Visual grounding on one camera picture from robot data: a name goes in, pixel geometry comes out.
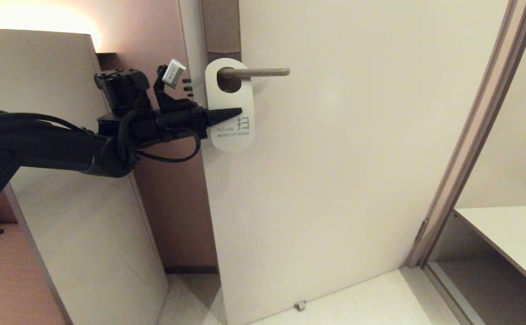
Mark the beige cabinet panel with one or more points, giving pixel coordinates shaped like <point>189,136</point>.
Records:
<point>86,225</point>

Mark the white shelf board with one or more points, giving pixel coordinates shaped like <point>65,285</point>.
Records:
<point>515,239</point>

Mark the blue do-not-disturb door hanger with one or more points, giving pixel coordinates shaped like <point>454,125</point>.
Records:
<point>229,97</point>

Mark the white door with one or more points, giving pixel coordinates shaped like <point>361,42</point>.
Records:
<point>335,180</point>

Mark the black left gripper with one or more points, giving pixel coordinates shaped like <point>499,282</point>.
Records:
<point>181,122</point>

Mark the brown door lock plate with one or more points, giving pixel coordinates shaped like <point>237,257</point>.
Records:
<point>220,22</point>

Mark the small metal door stop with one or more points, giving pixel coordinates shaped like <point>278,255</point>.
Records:
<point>300,306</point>

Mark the brown door frame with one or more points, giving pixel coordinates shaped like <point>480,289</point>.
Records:
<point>470,135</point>

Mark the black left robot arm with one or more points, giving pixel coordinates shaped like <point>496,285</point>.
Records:
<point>41,144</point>

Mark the brown leather chair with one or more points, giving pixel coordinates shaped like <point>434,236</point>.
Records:
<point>5,280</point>

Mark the dark baseboard strip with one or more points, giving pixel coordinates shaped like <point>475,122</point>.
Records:
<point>190,270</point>

